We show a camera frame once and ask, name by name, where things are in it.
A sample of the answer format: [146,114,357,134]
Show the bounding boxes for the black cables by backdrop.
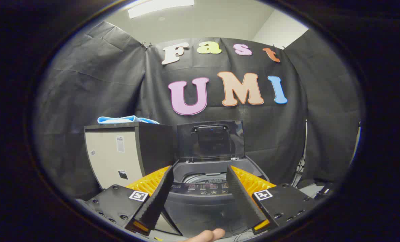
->
[291,156,308,188]

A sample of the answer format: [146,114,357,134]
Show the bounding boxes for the black backdrop cloth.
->
[35,21,364,199]

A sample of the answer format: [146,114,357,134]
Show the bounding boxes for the light blue polo shirt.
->
[97,115,160,125]

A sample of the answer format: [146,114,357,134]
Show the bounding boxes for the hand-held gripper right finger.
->
[226,165,318,235]

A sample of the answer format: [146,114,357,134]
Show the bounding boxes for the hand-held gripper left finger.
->
[86,165,175,236]

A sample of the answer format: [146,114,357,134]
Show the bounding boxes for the grey washing machine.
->
[162,155,271,238]

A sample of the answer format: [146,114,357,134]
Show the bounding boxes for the dark washing machine lid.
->
[176,120,246,161]

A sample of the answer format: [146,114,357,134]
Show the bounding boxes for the small black box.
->
[315,183,335,199]

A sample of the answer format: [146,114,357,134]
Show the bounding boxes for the black and beige cabinet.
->
[84,122,183,236]

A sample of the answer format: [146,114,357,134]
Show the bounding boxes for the black cables on floor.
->
[226,227,256,242]

